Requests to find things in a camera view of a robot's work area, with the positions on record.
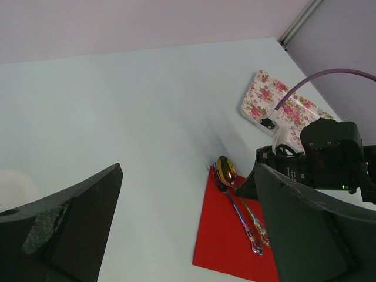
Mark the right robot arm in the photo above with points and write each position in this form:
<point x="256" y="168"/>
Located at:
<point x="333" y="158"/>

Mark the right aluminium frame post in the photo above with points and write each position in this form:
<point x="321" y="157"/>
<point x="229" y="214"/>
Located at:
<point x="299" y="21"/>

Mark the iridescent spoon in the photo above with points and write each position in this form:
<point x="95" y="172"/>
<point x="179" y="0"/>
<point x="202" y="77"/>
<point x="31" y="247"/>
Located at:
<point x="227" y="175"/>

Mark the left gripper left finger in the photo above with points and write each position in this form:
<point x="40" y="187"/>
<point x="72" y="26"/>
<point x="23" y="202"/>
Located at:
<point x="61" y="237"/>

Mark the white plastic basket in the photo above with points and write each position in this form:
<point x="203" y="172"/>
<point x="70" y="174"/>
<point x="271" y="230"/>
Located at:
<point x="17" y="189"/>

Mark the floral tray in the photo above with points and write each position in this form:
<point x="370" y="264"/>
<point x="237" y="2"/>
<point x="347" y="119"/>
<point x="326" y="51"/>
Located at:
<point x="266" y="92"/>

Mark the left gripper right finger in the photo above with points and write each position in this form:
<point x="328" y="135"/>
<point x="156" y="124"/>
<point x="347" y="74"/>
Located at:
<point x="313" y="236"/>

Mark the red paper napkin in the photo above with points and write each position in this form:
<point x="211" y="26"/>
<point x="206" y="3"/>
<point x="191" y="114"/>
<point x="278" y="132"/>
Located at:
<point x="222" y="245"/>

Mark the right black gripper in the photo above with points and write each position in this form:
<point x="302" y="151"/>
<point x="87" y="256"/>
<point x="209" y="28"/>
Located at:
<point x="284" y="160"/>

